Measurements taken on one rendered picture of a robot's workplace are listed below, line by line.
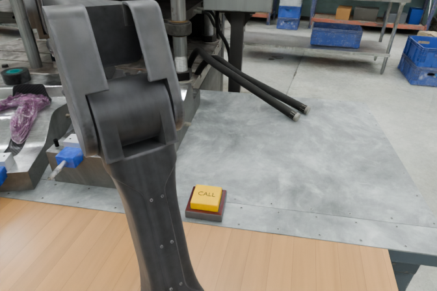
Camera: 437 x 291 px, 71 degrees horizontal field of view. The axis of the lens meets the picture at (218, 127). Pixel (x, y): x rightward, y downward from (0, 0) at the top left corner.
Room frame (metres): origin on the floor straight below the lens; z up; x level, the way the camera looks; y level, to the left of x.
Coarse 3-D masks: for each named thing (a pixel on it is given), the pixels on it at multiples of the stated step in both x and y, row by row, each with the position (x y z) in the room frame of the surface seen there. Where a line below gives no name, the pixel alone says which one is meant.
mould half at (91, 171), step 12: (180, 84) 0.89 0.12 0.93; (192, 96) 0.96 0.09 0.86; (192, 108) 0.92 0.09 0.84; (72, 132) 0.67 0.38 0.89; (180, 132) 0.76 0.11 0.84; (60, 144) 0.61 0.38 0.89; (48, 156) 0.58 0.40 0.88; (84, 156) 0.56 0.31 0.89; (96, 156) 0.56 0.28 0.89; (72, 168) 0.57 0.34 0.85; (84, 168) 0.57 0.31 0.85; (96, 168) 0.56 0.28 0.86; (60, 180) 0.58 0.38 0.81; (72, 180) 0.57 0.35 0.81; (84, 180) 0.57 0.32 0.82; (96, 180) 0.56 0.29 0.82; (108, 180) 0.56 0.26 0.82
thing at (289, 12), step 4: (280, 8) 6.07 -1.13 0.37; (284, 8) 6.05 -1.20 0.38; (288, 8) 6.03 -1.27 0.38; (292, 8) 6.00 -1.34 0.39; (296, 8) 5.99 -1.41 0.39; (300, 8) 6.12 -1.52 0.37; (280, 12) 6.07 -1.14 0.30; (284, 12) 6.05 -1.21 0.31; (288, 12) 6.03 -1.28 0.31; (292, 12) 6.01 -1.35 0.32; (296, 12) 5.99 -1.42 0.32; (300, 12) 6.37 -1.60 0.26; (280, 16) 6.06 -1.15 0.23; (284, 16) 6.05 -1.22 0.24; (288, 16) 6.02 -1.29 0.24; (292, 16) 6.01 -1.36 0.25; (296, 16) 5.98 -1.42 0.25
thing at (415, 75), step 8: (400, 64) 3.78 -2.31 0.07; (408, 64) 3.50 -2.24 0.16; (408, 72) 3.42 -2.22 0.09; (416, 72) 3.26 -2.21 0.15; (424, 72) 3.24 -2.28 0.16; (432, 72) 3.22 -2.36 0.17; (408, 80) 3.35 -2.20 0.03; (416, 80) 3.26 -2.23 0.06; (424, 80) 3.24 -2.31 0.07; (432, 80) 3.22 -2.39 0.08
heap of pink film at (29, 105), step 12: (12, 96) 0.85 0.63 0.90; (24, 96) 0.87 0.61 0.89; (36, 96) 0.87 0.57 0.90; (0, 108) 0.77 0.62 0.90; (24, 108) 0.74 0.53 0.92; (36, 108) 0.76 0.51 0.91; (12, 120) 0.71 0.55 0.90; (24, 120) 0.70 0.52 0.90; (12, 132) 0.68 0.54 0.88; (24, 132) 0.68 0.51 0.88
